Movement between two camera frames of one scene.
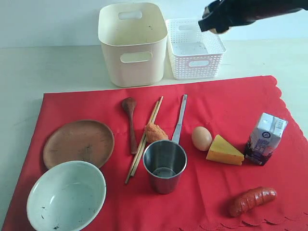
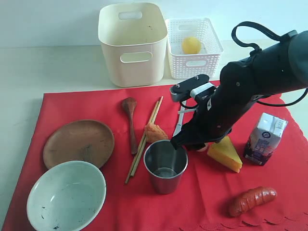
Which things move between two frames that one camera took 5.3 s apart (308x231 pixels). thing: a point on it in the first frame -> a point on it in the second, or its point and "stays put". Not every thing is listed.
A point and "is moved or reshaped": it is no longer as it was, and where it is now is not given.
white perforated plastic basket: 193,54 stays put
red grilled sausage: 251,199 stays put
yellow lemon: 214,31 -> 191,45
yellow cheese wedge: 222,150 is moved or reshaped
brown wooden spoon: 129,103 stays put
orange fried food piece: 153,133 stays put
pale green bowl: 67,196 stays put
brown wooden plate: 84,140 stays put
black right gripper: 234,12 -> 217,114
